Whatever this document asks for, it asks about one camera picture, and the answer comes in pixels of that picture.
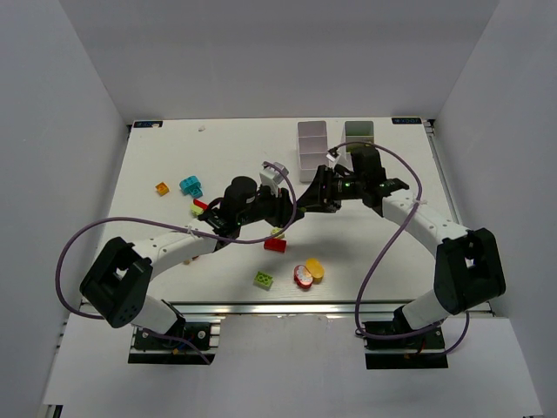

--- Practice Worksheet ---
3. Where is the right white sorting container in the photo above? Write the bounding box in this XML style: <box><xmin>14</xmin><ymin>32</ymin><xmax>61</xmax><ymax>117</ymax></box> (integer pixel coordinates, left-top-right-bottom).
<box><xmin>343</xmin><ymin>120</ymin><xmax>374</xmax><ymax>153</ymax></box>

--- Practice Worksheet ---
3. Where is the lime 2x2 lego brick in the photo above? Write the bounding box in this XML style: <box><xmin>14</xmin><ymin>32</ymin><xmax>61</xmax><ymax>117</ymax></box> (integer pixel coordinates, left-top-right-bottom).
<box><xmin>253</xmin><ymin>272</ymin><xmax>273</xmax><ymax>290</ymax></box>

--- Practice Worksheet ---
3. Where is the red flower lego piece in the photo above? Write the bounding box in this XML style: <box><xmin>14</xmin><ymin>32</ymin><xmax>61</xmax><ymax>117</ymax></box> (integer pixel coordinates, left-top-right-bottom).
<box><xmin>293</xmin><ymin>265</ymin><xmax>313</xmax><ymax>290</ymax></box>

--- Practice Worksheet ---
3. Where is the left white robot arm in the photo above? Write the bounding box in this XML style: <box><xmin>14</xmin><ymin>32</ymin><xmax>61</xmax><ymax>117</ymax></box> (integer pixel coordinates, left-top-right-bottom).
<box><xmin>80</xmin><ymin>176</ymin><xmax>304</xmax><ymax>334</ymax></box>

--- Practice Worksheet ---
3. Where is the orange small lego brick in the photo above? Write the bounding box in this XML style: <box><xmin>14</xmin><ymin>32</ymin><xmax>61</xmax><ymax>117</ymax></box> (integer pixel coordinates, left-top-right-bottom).
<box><xmin>155</xmin><ymin>182</ymin><xmax>170</xmax><ymax>196</ymax></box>

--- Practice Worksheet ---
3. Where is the yellow oval lego piece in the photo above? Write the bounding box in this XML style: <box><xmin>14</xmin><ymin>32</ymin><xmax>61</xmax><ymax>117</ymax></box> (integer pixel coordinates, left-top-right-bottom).
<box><xmin>305</xmin><ymin>258</ymin><xmax>325</xmax><ymax>284</ymax></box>

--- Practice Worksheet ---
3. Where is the white sorting container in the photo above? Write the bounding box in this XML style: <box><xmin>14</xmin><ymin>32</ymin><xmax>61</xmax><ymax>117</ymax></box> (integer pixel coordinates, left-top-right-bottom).
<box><xmin>343</xmin><ymin>120</ymin><xmax>374</xmax><ymax>153</ymax></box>
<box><xmin>296</xmin><ymin>120</ymin><xmax>329</xmax><ymax>183</ymax></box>

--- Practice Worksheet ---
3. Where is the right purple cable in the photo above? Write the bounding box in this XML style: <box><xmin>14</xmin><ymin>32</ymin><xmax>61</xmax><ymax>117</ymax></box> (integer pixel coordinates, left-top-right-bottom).
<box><xmin>330</xmin><ymin>141</ymin><xmax>471</xmax><ymax>361</ymax></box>

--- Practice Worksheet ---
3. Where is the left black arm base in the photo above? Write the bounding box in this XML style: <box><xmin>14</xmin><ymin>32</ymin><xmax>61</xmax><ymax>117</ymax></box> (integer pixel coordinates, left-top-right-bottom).
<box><xmin>128</xmin><ymin>319</ymin><xmax>220</xmax><ymax>366</ymax></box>

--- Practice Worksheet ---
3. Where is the red 2x3 lego brick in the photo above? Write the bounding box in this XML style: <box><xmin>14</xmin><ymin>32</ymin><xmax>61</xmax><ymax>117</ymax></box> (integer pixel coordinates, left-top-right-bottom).
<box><xmin>264</xmin><ymin>239</ymin><xmax>287</xmax><ymax>253</ymax></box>

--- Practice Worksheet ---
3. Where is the pale green 2x2 lego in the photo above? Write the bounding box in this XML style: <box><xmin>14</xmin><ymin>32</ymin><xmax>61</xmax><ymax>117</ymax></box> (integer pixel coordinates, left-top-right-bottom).
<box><xmin>271</xmin><ymin>228</ymin><xmax>285</xmax><ymax>239</ymax></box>

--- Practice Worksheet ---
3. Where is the cyan arched lego brick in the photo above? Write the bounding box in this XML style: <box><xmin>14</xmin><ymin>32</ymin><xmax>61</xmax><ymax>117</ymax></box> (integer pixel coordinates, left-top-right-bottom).
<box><xmin>178</xmin><ymin>176</ymin><xmax>203</xmax><ymax>199</ymax></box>

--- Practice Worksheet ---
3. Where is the left white sorting container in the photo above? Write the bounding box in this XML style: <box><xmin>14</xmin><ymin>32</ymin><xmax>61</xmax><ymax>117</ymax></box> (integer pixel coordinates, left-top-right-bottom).
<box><xmin>296</xmin><ymin>120</ymin><xmax>329</xmax><ymax>183</ymax></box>

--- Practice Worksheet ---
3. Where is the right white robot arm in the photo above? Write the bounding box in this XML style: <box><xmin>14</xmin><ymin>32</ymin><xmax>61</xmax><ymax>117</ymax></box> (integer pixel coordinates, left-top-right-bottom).
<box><xmin>297</xmin><ymin>144</ymin><xmax>507</xmax><ymax>340</ymax></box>

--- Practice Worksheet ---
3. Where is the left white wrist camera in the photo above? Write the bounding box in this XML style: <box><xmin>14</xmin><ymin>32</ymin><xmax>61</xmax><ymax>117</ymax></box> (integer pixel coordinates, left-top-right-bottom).
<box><xmin>259</xmin><ymin>161</ymin><xmax>289</xmax><ymax>197</ymax></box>

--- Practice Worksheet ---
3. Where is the red curved lego brick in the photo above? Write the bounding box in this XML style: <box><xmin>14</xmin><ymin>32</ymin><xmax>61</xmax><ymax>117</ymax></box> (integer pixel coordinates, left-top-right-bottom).
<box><xmin>192</xmin><ymin>199</ymin><xmax>208</xmax><ymax>211</ymax></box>

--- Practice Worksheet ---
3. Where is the pale green small lego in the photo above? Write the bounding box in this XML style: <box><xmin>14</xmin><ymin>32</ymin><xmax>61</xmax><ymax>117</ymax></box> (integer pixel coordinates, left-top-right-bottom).
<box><xmin>190</xmin><ymin>204</ymin><xmax>204</xmax><ymax>218</ymax></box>

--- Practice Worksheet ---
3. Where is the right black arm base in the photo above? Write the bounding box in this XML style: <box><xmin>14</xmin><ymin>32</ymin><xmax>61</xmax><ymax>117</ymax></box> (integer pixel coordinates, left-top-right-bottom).
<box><xmin>355</xmin><ymin>320</ymin><xmax>448</xmax><ymax>370</ymax></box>

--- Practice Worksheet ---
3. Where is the aluminium table rail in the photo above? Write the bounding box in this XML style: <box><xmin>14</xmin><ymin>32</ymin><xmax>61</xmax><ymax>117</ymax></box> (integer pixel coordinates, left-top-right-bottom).
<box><xmin>80</xmin><ymin>300</ymin><xmax>493</xmax><ymax>318</ymax></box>

